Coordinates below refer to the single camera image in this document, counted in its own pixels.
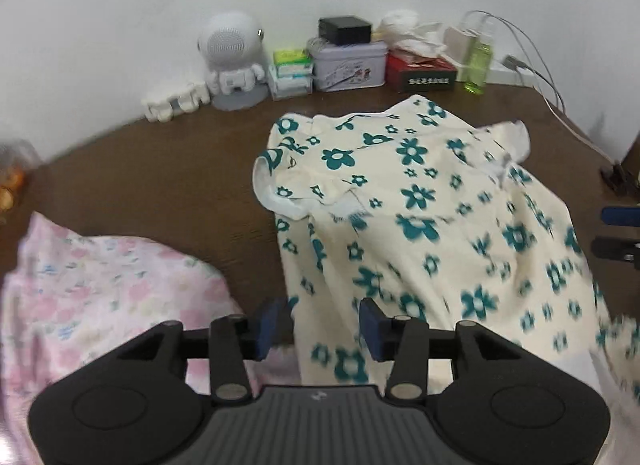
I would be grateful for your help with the cream shirt with teal flowers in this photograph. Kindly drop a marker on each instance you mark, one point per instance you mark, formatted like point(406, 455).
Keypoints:
point(450, 205)

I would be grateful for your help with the green white tissue packs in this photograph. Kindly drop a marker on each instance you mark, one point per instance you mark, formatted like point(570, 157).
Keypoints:
point(292, 70)

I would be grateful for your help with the pink floral garment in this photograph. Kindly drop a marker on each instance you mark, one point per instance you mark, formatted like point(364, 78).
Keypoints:
point(100, 285)

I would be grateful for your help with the grey printed tin box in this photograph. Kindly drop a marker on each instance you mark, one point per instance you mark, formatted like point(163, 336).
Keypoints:
point(350, 67)

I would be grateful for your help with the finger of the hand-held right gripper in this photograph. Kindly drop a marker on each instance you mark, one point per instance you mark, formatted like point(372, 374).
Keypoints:
point(615, 248)
point(620, 217)

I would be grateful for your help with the crumpled white tissue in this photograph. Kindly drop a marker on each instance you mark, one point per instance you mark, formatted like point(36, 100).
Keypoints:
point(405, 25)

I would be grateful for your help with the white astronaut figure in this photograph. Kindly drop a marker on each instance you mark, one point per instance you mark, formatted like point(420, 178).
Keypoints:
point(230, 40)

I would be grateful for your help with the white charger adapter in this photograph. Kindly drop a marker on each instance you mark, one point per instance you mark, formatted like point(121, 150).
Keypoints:
point(455, 42)

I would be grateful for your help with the blurred orange object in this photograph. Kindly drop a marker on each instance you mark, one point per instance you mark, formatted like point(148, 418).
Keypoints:
point(10, 180)

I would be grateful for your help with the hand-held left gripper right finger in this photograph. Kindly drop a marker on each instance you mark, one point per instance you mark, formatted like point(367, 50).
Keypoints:
point(372, 330)

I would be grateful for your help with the small black box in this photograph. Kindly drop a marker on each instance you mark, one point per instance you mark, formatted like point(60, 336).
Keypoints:
point(345, 30)

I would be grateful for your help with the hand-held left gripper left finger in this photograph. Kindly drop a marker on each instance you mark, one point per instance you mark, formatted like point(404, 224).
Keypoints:
point(265, 332)

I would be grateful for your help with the green liquid bottle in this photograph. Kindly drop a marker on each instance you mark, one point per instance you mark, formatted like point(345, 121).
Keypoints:
point(477, 65)

